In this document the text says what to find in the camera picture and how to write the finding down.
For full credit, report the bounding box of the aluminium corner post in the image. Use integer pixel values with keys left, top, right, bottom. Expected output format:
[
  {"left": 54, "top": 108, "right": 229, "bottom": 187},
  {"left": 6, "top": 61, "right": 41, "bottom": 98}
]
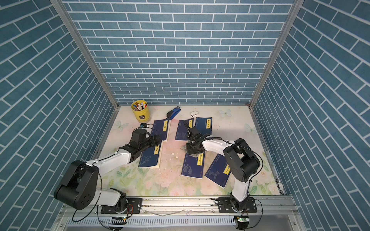
[
  {"left": 249, "top": 0, "right": 304, "bottom": 110},
  {"left": 50, "top": 0, "right": 119, "bottom": 110}
]

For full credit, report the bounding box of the aluminium corner post right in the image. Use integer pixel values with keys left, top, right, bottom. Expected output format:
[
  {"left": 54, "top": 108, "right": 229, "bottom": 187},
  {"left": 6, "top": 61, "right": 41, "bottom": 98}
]
[{"left": 249, "top": 0, "right": 304, "bottom": 110}]

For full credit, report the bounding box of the white cable duct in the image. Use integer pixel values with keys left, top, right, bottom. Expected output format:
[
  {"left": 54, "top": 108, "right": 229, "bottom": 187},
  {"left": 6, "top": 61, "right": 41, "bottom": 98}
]
[{"left": 66, "top": 215, "right": 236, "bottom": 228}]

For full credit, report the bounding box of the blue black stapler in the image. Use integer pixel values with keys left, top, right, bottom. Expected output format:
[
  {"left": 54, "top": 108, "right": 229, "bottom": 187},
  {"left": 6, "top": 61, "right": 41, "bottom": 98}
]
[{"left": 166, "top": 106, "right": 181, "bottom": 120}]

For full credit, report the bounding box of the blue book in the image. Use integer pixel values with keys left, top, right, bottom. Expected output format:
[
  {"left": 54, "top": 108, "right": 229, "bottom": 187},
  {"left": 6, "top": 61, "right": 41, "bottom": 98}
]
[
  {"left": 205, "top": 154, "right": 230, "bottom": 188},
  {"left": 195, "top": 117, "right": 212, "bottom": 135},
  {"left": 138, "top": 143, "right": 163, "bottom": 168},
  {"left": 175, "top": 118, "right": 194, "bottom": 141},
  {"left": 151, "top": 119, "right": 171, "bottom": 141},
  {"left": 181, "top": 153, "right": 204, "bottom": 179}
]

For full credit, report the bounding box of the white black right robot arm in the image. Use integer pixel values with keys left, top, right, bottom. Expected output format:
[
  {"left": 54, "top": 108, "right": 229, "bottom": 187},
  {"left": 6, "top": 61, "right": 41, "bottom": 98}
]
[{"left": 184, "top": 123, "right": 263, "bottom": 211}]

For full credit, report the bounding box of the yellow pen cup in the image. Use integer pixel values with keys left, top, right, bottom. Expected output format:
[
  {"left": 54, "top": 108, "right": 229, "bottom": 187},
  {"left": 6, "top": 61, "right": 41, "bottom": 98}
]
[{"left": 131, "top": 100, "right": 150, "bottom": 123}]

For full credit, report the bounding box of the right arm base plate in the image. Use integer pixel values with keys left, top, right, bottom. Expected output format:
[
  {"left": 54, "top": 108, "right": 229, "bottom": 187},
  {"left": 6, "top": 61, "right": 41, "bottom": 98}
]
[{"left": 215, "top": 197, "right": 257, "bottom": 213}]

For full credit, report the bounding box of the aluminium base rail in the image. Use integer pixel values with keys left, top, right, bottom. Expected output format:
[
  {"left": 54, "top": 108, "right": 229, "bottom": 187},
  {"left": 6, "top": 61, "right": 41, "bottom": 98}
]
[{"left": 57, "top": 195, "right": 301, "bottom": 217}]

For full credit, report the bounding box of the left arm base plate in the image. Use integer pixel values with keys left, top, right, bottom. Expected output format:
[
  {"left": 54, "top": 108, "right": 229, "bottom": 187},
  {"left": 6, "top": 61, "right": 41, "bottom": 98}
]
[{"left": 101, "top": 197, "right": 143, "bottom": 215}]

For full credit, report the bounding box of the aluminium corner post left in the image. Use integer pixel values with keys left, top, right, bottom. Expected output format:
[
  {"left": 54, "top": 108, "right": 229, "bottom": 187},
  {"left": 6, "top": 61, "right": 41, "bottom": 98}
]
[{"left": 50, "top": 0, "right": 119, "bottom": 110}]

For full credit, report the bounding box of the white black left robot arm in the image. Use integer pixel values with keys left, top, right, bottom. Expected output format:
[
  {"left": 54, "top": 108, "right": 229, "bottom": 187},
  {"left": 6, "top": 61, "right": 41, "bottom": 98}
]
[{"left": 54, "top": 129, "right": 161, "bottom": 213}]

